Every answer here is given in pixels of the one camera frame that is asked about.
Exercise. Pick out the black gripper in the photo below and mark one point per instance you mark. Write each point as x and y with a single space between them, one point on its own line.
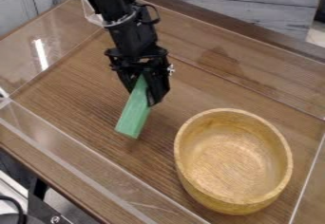
151 64

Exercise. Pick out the green rectangular block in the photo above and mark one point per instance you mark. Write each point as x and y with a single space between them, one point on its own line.
135 111

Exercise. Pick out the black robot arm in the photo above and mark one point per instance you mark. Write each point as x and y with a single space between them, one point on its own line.
129 23

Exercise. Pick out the brown wooden bowl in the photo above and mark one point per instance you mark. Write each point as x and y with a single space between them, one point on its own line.
233 160

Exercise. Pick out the black table leg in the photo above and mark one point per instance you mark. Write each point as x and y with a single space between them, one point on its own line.
39 188

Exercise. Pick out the clear acrylic corner bracket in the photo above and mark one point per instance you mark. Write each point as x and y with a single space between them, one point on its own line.
91 16

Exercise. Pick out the clear acrylic front wall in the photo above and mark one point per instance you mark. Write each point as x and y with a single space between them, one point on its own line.
98 185

